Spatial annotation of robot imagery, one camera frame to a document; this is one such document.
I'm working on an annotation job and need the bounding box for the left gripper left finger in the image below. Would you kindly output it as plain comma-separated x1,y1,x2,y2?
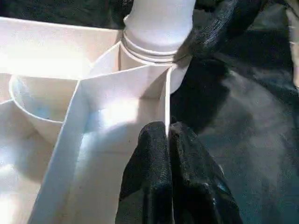
119,121,175,224

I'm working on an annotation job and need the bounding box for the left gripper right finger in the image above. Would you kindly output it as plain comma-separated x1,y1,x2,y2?
168,121,245,224

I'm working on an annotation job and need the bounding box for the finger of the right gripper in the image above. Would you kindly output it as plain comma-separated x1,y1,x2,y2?
177,0,260,62

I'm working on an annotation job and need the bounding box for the white plastic table leg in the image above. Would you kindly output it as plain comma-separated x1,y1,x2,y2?
122,0,196,65

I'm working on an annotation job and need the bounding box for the white plastic table top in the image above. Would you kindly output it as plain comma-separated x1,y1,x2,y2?
0,16,195,224

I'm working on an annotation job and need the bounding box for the black work surface mat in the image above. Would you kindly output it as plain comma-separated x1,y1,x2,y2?
0,0,299,224

